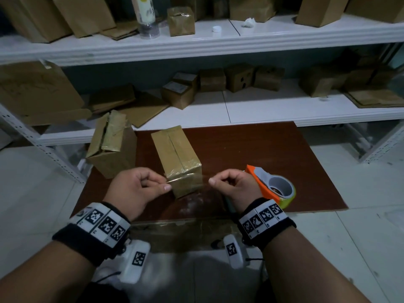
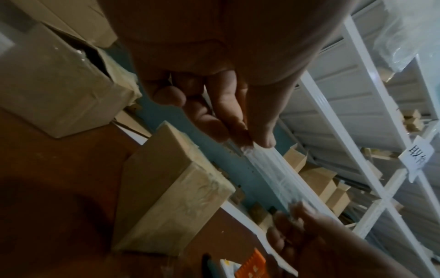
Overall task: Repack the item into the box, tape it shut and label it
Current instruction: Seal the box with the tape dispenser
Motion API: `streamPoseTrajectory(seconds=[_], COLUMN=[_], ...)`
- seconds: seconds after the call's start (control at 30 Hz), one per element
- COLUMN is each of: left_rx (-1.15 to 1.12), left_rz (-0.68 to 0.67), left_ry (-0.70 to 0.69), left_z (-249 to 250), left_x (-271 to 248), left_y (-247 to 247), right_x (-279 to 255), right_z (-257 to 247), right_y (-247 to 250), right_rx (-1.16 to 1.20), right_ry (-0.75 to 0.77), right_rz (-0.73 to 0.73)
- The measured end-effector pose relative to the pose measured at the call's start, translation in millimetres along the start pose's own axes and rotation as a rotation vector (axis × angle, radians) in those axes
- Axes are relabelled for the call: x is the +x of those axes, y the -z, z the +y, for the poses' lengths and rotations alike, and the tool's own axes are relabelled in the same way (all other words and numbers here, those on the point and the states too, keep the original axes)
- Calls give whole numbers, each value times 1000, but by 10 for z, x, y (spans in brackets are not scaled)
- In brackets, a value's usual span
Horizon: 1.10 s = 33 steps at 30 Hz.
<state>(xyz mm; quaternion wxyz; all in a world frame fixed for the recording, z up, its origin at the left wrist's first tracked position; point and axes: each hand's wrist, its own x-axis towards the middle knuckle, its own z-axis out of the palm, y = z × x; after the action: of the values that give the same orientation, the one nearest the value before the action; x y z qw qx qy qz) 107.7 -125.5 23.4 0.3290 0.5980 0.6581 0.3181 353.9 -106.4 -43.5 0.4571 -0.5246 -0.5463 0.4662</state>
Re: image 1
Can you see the person's left hand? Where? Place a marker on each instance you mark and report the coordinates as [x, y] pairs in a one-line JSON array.
[[132, 192]]

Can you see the person's right hand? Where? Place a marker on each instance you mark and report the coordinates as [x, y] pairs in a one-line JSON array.
[[243, 189]]

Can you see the orange tape dispenser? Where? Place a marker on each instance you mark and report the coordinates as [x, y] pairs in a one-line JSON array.
[[281, 186]]

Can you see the taped cardboard parcel box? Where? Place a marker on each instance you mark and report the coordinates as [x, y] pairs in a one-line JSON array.
[[110, 160]]

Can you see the clear tape strip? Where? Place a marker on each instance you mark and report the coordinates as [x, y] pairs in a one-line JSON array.
[[189, 179]]

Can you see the cardboard box with cutout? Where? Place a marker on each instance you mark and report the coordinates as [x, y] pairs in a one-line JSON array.
[[176, 151]]

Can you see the person's right forearm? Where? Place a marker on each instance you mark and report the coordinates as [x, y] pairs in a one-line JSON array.
[[309, 274]]

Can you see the person's left forearm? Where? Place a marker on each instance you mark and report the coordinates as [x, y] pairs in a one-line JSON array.
[[44, 277]]

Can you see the plastic bottle with white label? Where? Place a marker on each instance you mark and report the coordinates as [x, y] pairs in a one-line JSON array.
[[146, 18]]

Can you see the black wristband with marker tags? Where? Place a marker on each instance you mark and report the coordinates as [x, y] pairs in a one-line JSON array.
[[268, 227], [91, 236]]

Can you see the reddish brown wooden board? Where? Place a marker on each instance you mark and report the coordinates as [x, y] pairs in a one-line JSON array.
[[268, 148]]

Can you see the plastic wrapped cardboard base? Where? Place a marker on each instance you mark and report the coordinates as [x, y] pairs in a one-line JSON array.
[[189, 235]]

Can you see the folded flat cardboard carton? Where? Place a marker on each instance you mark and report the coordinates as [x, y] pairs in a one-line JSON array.
[[112, 99]]

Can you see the black shorts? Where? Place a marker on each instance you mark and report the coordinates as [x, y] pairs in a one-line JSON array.
[[104, 295]]

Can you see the large flat cardboard sheet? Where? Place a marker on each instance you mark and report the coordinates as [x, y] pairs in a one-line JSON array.
[[38, 91]]

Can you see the white metal storage rack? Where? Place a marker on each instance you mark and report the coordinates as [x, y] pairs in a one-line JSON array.
[[221, 44], [382, 145]]

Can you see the small folded cardboard piece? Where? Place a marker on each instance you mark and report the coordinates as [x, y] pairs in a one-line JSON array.
[[121, 31]]

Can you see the white bottle cap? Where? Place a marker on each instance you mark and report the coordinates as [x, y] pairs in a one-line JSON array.
[[216, 28]]

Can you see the crumpled white tissue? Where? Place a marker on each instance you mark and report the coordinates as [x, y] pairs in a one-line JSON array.
[[248, 22]]

